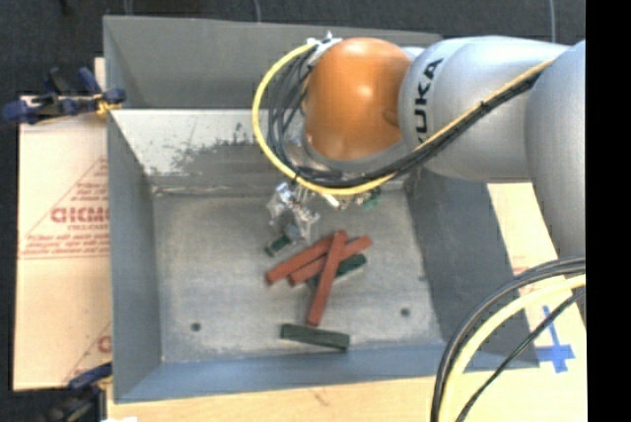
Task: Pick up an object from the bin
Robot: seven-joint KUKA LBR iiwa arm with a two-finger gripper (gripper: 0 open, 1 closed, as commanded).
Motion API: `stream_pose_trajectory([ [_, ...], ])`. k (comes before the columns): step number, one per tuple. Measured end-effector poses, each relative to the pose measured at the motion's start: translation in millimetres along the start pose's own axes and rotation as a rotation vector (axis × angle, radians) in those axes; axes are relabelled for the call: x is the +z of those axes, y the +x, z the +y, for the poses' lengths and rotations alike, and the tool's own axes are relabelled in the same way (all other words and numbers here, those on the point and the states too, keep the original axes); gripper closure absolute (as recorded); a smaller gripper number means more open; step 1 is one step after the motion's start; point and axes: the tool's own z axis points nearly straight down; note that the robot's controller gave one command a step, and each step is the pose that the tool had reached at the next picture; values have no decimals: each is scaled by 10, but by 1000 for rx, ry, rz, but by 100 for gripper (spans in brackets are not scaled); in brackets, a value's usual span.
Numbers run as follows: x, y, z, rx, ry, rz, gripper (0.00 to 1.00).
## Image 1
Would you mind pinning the red-brown flat block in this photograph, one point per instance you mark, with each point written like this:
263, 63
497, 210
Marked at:
357, 245
288, 268
326, 279

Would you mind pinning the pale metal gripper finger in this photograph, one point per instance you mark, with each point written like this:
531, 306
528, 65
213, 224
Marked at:
281, 203
303, 223

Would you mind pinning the grey metal bin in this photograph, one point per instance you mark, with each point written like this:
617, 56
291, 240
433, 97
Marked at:
222, 287

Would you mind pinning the dark green block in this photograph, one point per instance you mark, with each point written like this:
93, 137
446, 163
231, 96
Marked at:
315, 337
352, 264
277, 245

